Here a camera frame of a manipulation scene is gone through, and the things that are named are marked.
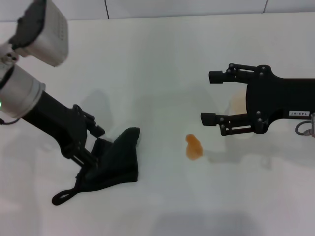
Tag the orange liquid stain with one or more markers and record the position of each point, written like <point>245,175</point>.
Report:
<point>194,150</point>

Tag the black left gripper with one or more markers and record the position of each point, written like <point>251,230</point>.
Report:
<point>54,118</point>

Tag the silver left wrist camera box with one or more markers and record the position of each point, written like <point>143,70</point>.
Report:
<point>49,37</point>

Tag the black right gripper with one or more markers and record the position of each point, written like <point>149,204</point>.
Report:
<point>270,98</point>

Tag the dark rag with loop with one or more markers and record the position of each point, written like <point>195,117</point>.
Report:
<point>118,159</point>

